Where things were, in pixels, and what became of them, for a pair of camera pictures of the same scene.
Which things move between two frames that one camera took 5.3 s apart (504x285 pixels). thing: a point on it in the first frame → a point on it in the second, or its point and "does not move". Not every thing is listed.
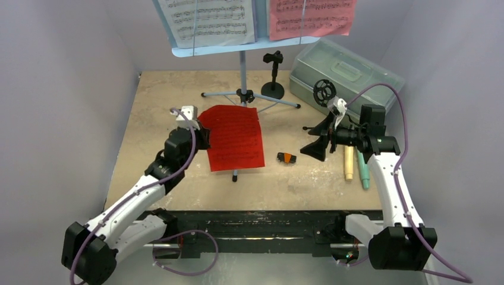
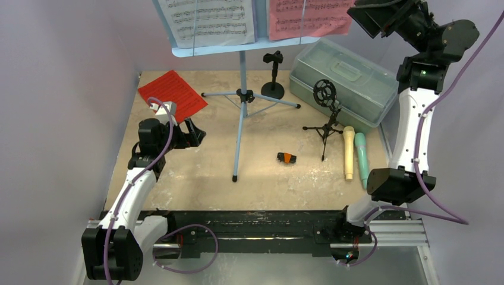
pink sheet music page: x=295 y=18 does not move
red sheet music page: x=235 y=138 → x=171 y=87
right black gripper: x=331 y=132 → x=378 y=19
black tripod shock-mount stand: x=324 y=90 does not move
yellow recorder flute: x=349 y=162 does not move
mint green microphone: x=364 y=169 does not move
